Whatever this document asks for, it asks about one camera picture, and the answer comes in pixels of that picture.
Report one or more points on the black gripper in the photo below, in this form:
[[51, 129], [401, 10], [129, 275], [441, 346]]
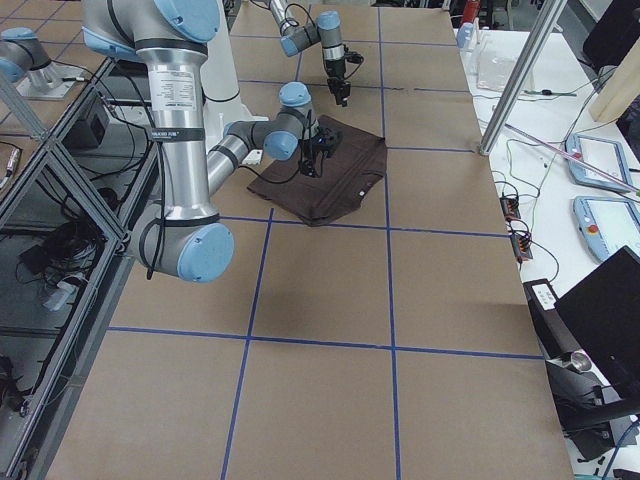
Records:
[[308, 149], [334, 70]]

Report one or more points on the dark brown t-shirt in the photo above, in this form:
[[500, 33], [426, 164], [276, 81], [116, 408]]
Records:
[[358, 164]]

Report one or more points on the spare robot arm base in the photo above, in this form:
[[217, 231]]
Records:
[[26, 63]]

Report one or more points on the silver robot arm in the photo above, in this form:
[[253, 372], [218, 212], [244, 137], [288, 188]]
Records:
[[202, 130], [326, 31]]

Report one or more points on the red cylinder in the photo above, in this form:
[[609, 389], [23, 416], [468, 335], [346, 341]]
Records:
[[470, 11]]

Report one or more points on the orange circuit board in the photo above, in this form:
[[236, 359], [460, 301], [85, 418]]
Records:
[[519, 232]]

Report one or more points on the upper blue teach pendant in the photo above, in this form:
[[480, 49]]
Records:
[[603, 154]]

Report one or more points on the blue teach pendant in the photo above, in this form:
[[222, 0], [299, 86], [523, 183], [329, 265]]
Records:
[[607, 224], [603, 154]]

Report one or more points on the lower blue teach pendant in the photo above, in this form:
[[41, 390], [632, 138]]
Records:
[[607, 224]]

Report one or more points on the reacher grabber stick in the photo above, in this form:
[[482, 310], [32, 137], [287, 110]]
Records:
[[576, 158]]

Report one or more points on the aluminium frame post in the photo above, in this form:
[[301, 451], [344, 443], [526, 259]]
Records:
[[535, 42]]

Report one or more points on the aluminium frame rack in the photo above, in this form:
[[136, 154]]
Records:
[[65, 221]]

